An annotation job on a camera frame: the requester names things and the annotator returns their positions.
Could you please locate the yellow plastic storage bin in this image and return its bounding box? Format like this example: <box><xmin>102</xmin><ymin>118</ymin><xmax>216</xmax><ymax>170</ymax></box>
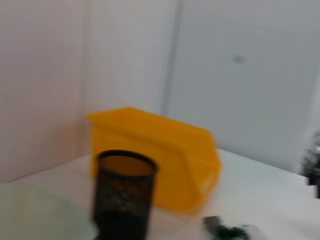
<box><xmin>86</xmin><ymin>106</ymin><xmax>223</xmax><ymax>215</ymax></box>

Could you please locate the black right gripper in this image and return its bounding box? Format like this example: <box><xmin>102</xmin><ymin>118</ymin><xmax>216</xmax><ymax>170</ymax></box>
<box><xmin>299</xmin><ymin>131</ymin><xmax>320</xmax><ymax>198</ymax></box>

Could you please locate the green plastic wrapper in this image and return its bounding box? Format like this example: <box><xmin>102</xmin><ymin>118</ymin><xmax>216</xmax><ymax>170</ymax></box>
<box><xmin>217</xmin><ymin>223</ymin><xmax>252</xmax><ymax>240</ymax></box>

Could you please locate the black mesh pen holder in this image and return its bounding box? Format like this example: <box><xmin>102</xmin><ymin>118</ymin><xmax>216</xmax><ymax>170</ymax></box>
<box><xmin>91</xmin><ymin>149</ymin><xmax>159</xmax><ymax>240</ymax></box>

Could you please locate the translucent green fruit plate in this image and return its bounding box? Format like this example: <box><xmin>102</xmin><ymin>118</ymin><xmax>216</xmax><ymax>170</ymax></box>
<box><xmin>0</xmin><ymin>183</ymin><xmax>100</xmax><ymax>240</ymax></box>

